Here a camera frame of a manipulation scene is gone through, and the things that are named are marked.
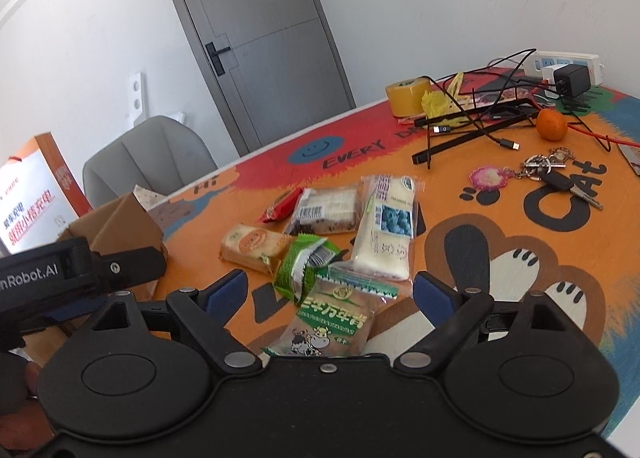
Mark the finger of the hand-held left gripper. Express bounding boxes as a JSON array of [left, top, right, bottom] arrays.
[[91, 246, 168, 296]]

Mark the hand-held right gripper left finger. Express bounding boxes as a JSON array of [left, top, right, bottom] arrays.
[[65, 268, 263, 374]]

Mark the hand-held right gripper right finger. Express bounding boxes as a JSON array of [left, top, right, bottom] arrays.
[[392, 270, 581, 374]]

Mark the brown cardboard box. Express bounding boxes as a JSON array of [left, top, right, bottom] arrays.
[[25, 190, 170, 339]]

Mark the green beige milk snack packet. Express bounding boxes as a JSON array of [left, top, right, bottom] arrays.
[[262, 263, 401, 359]]

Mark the clear cake packet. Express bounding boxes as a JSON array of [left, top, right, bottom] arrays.
[[284, 183, 366, 236]]

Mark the person's left hand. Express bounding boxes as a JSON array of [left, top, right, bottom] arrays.
[[0, 353, 51, 444]]

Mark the orange cracker packet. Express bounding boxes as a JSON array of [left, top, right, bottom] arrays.
[[220, 223, 296, 274]]

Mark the torn green wrapper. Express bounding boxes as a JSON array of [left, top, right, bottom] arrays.
[[272, 233, 341, 306]]

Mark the dotted beige cushion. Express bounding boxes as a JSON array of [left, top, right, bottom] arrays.
[[132, 183, 166, 211]]

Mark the white bread packet blue print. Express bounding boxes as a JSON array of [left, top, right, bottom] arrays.
[[348, 174, 426, 283]]

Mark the white orange paper bag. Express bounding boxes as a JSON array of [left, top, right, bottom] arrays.
[[0, 133, 93, 256]]

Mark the small red snack packet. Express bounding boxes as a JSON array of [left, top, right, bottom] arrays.
[[262, 187, 305, 224]]

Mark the grey chair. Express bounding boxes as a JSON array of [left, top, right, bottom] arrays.
[[82, 115, 219, 209]]

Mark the bunch of keys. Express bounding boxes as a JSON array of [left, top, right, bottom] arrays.
[[517, 148, 606, 211]]

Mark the yellow plastic wrapper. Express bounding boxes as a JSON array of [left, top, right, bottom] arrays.
[[422, 72, 473, 116]]

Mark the yellow tape roll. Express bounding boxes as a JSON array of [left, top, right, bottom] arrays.
[[386, 78, 436, 118]]

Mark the mandarin orange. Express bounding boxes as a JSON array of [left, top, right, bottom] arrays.
[[536, 109, 569, 141]]

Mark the black charger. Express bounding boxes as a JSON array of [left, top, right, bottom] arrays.
[[542, 64, 591, 98]]

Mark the white power strip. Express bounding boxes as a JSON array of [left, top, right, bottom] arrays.
[[522, 52, 606, 86]]

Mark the grey door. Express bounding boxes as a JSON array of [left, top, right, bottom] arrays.
[[152, 0, 357, 156]]

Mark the pink keychain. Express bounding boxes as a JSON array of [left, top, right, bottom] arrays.
[[471, 165, 511, 191]]

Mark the black cable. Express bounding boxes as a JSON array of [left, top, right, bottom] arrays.
[[427, 49, 556, 151]]

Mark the black door handle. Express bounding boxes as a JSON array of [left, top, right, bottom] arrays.
[[205, 42, 232, 76]]

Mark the red cable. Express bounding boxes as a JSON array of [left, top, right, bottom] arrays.
[[530, 95, 640, 151]]

